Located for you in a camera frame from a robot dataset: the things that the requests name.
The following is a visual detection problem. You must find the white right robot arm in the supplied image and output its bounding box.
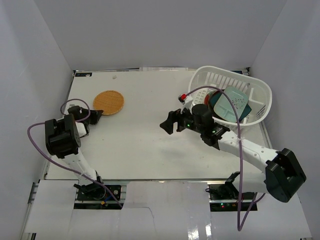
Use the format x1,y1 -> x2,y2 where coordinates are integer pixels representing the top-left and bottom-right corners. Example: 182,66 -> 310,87
159,104 -> 307,203

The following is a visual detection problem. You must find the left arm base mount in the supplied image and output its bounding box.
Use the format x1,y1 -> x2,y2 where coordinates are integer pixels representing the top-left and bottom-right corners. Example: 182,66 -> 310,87
73,185 -> 126,210

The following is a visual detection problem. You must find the orange woven round plate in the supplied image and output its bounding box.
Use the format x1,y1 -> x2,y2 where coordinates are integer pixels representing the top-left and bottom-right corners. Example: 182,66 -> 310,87
93,90 -> 125,116

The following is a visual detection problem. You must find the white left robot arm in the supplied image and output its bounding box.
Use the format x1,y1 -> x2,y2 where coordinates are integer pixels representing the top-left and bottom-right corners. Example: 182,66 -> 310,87
44,105 -> 106,200

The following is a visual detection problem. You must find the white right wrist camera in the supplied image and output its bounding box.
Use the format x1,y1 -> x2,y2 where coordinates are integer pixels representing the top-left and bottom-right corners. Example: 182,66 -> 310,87
178,93 -> 193,112

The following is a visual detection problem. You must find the dark teal square plate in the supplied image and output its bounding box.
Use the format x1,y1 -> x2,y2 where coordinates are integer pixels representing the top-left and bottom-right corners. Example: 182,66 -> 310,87
207,91 -> 252,122

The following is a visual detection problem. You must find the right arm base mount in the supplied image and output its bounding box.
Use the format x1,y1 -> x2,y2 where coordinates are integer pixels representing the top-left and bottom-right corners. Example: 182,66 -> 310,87
205,183 -> 254,213

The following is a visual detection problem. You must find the red and teal floral plate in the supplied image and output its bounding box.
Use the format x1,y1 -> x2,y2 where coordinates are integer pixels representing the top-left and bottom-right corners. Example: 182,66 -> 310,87
203,93 -> 210,108

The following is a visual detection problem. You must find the light teal rectangular plate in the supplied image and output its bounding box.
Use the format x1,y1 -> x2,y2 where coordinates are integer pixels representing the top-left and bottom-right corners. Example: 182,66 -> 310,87
213,86 -> 249,123

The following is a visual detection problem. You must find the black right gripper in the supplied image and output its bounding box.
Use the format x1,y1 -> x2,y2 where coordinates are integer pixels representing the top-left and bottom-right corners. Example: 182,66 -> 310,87
160,103 -> 204,135

